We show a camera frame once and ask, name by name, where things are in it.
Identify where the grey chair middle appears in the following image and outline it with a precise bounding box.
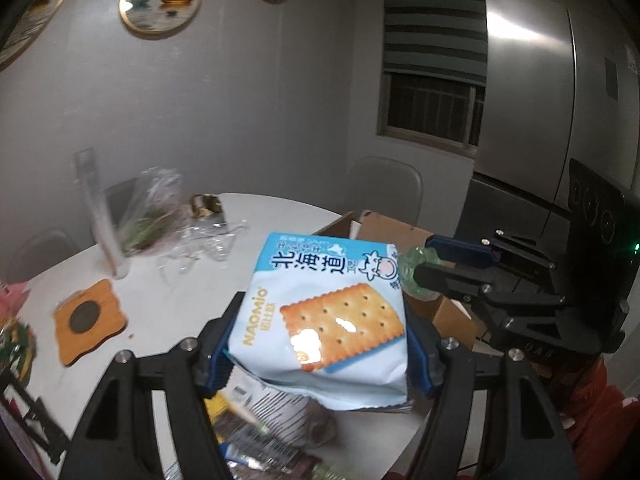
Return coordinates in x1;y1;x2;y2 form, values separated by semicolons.
105;178;137;228

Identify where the striped window blind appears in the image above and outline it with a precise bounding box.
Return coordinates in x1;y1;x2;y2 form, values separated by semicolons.
383;0;488;87

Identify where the yellow snack pack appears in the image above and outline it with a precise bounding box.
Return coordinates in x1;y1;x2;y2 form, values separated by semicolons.
204;392;242;426

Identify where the large round boat painting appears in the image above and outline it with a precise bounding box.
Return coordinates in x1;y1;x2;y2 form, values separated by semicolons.
1;0;64;70

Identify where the dark seed bar wrapper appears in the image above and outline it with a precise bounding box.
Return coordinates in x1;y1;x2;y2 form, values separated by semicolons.
213;418;320;479

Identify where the blue cracker snack pack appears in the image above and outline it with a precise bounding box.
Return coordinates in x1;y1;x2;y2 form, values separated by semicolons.
228;233;408;411

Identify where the grey chair right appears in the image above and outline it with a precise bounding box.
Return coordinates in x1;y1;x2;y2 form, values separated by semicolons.
344;156;423;224

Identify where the orange wooden coaster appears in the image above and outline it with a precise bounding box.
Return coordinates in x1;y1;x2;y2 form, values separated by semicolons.
53;278;128;367

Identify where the blue bar wrapper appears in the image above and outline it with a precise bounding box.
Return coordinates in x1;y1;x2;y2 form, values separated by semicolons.
220;442;262;469

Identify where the gold foil wrapper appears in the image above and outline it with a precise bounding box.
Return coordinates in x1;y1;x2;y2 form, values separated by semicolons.
189;194;224;219

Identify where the crumpled clear wrapper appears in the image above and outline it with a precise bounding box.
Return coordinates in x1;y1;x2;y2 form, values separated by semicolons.
156;220;250;287

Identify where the black phone stand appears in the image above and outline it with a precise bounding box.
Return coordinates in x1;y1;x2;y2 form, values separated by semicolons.
0;368;70;465

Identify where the green candy bag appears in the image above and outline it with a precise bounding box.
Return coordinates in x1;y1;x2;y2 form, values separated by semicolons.
397;245;444;304

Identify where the grey chair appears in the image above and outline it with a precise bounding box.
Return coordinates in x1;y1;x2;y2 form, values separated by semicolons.
105;178;137;228
344;156;423;224
6;229;79;284

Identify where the window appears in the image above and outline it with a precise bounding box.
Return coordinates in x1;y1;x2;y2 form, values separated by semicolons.
378;73;486;158

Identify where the pink plastic bag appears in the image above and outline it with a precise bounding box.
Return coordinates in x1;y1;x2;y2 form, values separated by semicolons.
0;282;30;315

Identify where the grey chair left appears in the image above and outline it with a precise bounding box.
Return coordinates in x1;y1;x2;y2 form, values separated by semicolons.
6;229;79;284

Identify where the green snack bag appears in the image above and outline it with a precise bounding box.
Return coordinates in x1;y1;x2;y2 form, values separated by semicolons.
0;318;37;386

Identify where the white oat snack bag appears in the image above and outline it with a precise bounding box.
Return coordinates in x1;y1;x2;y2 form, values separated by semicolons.
221;370;336;448

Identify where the silver refrigerator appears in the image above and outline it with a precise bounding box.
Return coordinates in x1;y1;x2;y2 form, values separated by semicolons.
454;0;639;243

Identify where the clear plastic tube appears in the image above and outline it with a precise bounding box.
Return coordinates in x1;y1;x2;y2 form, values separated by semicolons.
74;148;130;280

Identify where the clear bag with greens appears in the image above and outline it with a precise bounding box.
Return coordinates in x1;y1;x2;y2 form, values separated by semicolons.
117;167;183;256

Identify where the medium round wall painting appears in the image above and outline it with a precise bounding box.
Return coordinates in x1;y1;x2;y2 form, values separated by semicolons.
118;0;202;39

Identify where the cardboard box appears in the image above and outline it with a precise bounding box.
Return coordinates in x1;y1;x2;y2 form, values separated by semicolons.
311;209;482;351

